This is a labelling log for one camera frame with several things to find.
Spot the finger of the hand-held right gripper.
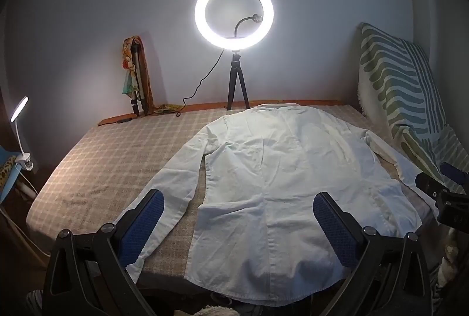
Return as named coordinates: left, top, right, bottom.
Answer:
left=416, top=172, right=452, bottom=198
left=441, top=162, right=469, bottom=189

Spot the blue chair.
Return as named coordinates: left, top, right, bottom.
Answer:
left=0, top=145, right=23, bottom=205

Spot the black gooseneck phone holder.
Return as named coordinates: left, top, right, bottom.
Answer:
left=233, top=13, right=264, bottom=38

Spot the black ring light cable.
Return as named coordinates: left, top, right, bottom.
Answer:
left=175, top=49, right=226, bottom=116

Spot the round ring light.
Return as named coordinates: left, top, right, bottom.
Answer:
left=194, top=0, right=275, bottom=52

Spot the white clip desk lamp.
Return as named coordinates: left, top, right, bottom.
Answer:
left=10, top=96, right=34, bottom=172

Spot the white long-sleeved shirt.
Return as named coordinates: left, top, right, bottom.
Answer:
left=116, top=102, right=440, bottom=305

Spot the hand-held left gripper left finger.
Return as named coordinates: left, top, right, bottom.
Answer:
left=43, top=188, right=165, bottom=316

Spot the fluffy beige slipper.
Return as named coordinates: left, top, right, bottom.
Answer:
left=192, top=305, right=230, bottom=316

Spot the green patterned white blanket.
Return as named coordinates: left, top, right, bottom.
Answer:
left=357, top=23, right=469, bottom=195

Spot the folded metal tripod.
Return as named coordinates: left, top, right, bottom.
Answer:
left=130, top=38, right=151, bottom=116

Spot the leopard print cloth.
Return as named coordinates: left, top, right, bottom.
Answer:
left=0, top=161, right=17, bottom=192

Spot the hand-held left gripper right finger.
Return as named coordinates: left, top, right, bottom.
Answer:
left=312, top=191, right=433, bottom=316

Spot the white shoe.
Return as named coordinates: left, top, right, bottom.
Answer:
left=26, top=290, right=45, bottom=316

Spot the black ring light tripod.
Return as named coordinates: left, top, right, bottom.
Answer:
left=226, top=50, right=251, bottom=111

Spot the colourful patterned scarf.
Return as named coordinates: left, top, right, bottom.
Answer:
left=120, top=35, right=187, bottom=116

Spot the beige plaid blanket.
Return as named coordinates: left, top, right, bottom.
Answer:
left=26, top=104, right=429, bottom=287

